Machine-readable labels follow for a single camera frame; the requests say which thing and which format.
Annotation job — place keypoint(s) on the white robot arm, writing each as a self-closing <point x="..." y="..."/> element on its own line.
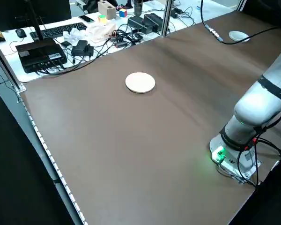
<point x="255" y="105"/>

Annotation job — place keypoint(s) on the white round plate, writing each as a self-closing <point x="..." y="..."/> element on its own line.
<point x="236" y="35"/>
<point x="140" y="82"/>

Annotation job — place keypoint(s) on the black usb hub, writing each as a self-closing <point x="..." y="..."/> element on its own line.
<point x="118" y="38"/>

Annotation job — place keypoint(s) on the black power brick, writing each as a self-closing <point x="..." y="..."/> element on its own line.
<point x="135" y="22"/>
<point x="152" y="20"/>

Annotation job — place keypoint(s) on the beige cloth bag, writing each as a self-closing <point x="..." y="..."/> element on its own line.
<point x="99" y="31"/>

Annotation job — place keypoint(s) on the yellow green puzzle cube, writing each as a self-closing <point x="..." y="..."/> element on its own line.
<point x="102" y="19"/>

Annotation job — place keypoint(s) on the multicoloured puzzle cube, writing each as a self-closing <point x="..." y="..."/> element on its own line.
<point x="123" y="12"/>

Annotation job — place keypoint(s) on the crumpled white paper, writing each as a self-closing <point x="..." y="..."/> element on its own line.
<point x="72" y="35"/>

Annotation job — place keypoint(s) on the dark cylindrical can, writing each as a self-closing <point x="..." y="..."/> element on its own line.
<point x="138" y="8"/>

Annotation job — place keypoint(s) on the small black power adapter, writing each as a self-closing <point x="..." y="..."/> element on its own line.
<point x="175" y="12"/>

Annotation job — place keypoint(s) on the wooden block with holes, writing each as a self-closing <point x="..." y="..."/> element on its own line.
<point x="107" y="10"/>

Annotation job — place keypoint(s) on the black smartphone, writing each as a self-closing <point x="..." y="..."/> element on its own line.
<point x="86" y="19"/>

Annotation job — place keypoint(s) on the black keyboard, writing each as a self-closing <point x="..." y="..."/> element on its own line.
<point x="61" y="30"/>

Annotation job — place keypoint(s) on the black electronics box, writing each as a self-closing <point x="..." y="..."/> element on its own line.
<point x="37" y="52"/>

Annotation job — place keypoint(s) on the black computer mouse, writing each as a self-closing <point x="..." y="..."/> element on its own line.
<point x="20" y="33"/>

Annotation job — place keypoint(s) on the black computer monitor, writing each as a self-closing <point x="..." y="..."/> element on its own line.
<point x="14" y="14"/>

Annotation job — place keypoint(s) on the aluminium frame post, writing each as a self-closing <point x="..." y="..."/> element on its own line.
<point x="166" y="18"/>
<point x="4" y="62"/>
<point x="241" y="4"/>

